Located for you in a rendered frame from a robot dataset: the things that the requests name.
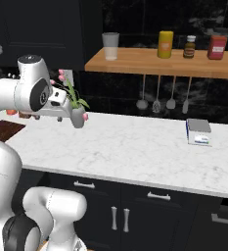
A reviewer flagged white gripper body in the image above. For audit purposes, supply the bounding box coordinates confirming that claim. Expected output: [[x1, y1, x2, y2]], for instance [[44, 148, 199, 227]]
[[35, 97, 73, 121]]

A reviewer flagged dark red cutting board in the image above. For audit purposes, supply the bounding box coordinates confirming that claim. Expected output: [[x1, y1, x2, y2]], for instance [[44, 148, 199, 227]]
[[0, 119, 27, 143]]

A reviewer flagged small brown food item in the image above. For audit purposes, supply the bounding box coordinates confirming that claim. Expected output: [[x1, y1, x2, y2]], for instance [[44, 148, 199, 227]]
[[18, 111, 33, 120]]

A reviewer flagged grey vase with pink flowers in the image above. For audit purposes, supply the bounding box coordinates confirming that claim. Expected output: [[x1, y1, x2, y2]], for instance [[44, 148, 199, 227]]
[[50, 69, 91, 129]]

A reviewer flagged dark drawer front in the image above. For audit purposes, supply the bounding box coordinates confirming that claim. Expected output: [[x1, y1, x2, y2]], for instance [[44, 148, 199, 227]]
[[47, 172, 122, 208], [119, 182, 199, 220]]

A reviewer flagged dark upper cupboard door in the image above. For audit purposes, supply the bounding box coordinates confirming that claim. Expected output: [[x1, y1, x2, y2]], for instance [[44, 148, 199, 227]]
[[0, 0, 84, 71]]

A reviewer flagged dark cupboard door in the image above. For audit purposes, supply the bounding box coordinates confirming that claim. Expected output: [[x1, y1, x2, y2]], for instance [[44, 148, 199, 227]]
[[119, 199, 193, 251], [0, 0, 84, 71], [73, 192, 122, 251]]

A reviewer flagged hanging metal ladle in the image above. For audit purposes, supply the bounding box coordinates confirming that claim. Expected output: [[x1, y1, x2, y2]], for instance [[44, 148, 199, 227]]
[[136, 74, 150, 111]]

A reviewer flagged clear drinking glass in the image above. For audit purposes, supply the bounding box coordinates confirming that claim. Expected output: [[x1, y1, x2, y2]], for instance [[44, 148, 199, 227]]
[[101, 31, 120, 62]]

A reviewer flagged hanging metal slotted spoon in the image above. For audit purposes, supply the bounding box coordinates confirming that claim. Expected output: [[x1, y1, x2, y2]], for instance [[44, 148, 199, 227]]
[[152, 75, 162, 115]]

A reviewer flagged dark lower cupboard door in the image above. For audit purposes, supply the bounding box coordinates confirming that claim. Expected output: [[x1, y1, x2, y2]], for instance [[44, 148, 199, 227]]
[[119, 199, 193, 251], [73, 192, 122, 251]]

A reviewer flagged hanging metal spatula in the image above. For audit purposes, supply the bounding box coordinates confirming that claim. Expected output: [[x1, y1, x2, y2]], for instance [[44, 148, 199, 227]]
[[165, 75, 177, 111]]

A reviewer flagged hanging narrow metal turner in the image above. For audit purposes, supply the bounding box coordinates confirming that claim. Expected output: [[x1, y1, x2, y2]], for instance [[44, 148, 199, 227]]
[[181, 76, 194, 115]]

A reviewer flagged yellow bottle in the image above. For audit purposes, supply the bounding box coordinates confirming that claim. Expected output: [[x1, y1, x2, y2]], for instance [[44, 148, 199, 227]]
[[157, 30, 175, 60]]

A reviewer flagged white box with grey top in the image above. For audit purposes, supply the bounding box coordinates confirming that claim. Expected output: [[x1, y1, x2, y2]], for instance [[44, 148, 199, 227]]
[[185, 118, 213, 147]]

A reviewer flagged brown jar with white lid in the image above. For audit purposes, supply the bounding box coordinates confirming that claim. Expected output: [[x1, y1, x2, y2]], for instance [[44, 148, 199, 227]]
[[182, 34, 197, 60]]

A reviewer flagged red box with white label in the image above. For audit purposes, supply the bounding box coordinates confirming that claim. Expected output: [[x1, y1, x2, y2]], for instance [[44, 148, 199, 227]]
[[206, 34, 228, 61]]

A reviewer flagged dark dishwasher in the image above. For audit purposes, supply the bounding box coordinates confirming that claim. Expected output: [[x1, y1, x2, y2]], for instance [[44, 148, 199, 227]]
[[185, 195, 228, 251]]

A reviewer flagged white wall socket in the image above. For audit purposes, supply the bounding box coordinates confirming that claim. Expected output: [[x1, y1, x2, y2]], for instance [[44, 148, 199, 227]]
[[64, 69, 75, 88]]

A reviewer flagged silver drawer handle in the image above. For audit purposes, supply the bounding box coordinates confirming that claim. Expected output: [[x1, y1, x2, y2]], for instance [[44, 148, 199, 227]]
[[146, 190, 172, 202], [72, 179, 97, 190]]

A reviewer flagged wooden wall shelf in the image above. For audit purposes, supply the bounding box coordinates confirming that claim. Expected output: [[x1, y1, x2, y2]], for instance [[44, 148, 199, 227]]
[[84, 46, 228, 80]]

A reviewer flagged silver lower cupboard handle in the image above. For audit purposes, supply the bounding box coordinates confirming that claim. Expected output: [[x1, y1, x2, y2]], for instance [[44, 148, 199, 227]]
[[122, 208, 131, 233], [111, 206, 118, 231]]

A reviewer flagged silver dishwasher handle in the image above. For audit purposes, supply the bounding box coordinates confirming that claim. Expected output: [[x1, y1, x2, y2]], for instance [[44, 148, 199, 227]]
[[210, 213, 228, 227]]

